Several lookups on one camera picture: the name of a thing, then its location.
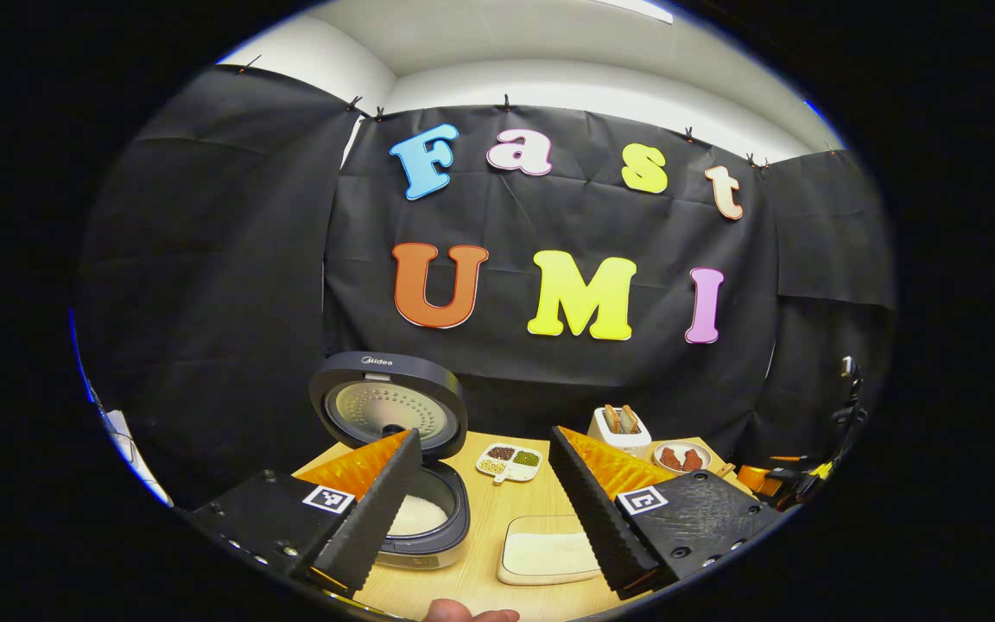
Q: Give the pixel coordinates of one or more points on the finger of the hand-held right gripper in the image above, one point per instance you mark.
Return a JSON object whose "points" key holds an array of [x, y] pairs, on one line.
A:
{"points": [[757, 479]]}

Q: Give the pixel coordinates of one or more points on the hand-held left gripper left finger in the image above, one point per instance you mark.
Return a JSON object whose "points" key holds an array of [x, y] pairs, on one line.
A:
{"points": [[372, 518]]}

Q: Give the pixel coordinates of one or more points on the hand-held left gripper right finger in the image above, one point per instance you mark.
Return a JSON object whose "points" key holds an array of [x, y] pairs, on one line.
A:
{"points": [[597, 518]]}

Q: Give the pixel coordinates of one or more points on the shallow tray of white rice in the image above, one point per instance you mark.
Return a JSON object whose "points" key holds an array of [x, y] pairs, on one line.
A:
{"points": [[549, 553]]}

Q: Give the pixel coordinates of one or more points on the grey rice cooker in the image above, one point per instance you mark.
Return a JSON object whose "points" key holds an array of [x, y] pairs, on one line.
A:
{"points": [[385, 406]]}

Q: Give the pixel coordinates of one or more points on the brown meat piece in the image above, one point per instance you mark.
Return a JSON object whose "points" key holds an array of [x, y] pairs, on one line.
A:
{"points": [[672, 459], [693, 460]]}

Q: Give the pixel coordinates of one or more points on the white toaster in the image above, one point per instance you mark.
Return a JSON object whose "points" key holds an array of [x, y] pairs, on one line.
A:
{"points": [[614, 442]]}

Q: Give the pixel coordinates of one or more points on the white round plate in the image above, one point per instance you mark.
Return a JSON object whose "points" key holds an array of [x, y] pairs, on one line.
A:
{"points": [[681, 446]]}

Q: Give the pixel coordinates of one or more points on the toast slice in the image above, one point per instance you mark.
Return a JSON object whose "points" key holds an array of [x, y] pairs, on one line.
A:
{"points": [[611, 419], [630, 419]]}

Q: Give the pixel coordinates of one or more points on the white divided dish of beans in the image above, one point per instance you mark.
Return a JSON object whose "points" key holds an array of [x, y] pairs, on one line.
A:
{"points": [[510, 460]]}

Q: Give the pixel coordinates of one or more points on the white side desk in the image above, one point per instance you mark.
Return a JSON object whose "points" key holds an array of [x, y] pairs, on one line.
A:
{"points": [[130, 449]]}

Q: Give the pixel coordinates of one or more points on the black backdrop cloth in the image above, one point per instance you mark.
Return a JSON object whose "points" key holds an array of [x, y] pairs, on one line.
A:
{"points": [[230, 285]]}

